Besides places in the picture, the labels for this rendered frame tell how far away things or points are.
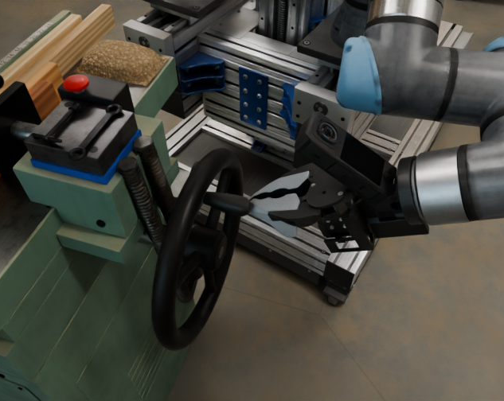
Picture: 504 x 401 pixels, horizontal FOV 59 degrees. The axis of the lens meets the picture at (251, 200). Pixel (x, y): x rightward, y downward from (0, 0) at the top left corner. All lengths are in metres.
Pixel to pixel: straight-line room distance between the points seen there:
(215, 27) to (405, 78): 0.88
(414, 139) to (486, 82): 1.29
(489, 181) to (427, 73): 0.12
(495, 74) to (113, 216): 0.44
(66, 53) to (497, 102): 0.66
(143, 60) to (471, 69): 0.52
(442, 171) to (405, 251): 1.27
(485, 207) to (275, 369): 1.06
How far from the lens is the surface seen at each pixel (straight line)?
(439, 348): 1.56
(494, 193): 0.45
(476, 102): 0.49
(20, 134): 0.66
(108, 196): 0.54
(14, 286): 0.61
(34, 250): 0.62
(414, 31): 0.49
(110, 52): 0.82
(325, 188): 0.50
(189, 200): 0.52
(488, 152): 0.46
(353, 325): 1.52
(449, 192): 0.45
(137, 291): 0.93
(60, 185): 0.58
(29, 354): 0.69
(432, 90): 0.48
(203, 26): 1.29
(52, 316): 0.70
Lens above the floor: 1.34
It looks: 49 degrees down
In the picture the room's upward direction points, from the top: straight up
